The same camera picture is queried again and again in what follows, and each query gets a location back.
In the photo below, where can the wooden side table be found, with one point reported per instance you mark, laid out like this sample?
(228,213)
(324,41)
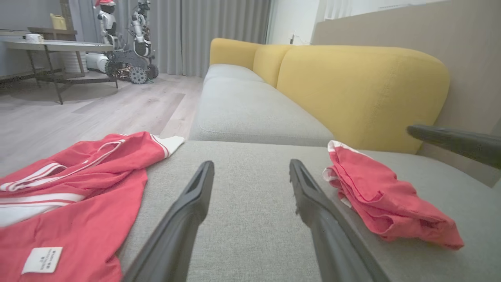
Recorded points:
(43,29)

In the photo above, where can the white ribbed plant pot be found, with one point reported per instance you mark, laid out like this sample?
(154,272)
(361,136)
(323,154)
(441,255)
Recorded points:
(72,62)

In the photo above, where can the red jersey white stripes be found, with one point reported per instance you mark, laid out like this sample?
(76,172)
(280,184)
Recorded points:
(78,219)

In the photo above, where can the large yellow sofa back cushion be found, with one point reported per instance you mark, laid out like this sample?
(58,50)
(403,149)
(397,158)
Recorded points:
(360,90)

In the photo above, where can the white black wheeled robot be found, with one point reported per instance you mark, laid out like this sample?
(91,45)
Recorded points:
(133,58)

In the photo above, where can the wide grey sofa seat cushion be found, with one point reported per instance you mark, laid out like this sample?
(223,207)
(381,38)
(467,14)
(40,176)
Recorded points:
(250,176)

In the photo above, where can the yellow watering can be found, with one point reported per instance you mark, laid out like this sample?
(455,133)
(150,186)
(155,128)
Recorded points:
(58,22)

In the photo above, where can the white slatted window blind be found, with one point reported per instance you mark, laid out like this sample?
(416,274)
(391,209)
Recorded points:
(336,8)

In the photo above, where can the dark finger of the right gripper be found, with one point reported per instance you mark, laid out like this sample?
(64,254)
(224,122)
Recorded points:
(462,143)

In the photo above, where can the white cup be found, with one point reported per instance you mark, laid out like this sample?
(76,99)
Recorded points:
(33,38)

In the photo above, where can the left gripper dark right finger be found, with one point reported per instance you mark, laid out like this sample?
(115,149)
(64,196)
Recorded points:
(336,243)

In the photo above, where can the red shorts white trim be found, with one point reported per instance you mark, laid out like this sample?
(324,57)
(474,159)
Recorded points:
(383,199)

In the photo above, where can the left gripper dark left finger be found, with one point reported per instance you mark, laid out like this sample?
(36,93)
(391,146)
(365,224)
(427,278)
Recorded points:
(172,235)

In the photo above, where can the white round appliance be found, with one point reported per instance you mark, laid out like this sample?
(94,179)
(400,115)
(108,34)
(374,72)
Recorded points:
(97,62)

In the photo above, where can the round table metal legs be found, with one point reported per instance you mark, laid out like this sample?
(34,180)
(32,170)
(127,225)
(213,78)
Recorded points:
(58,46)

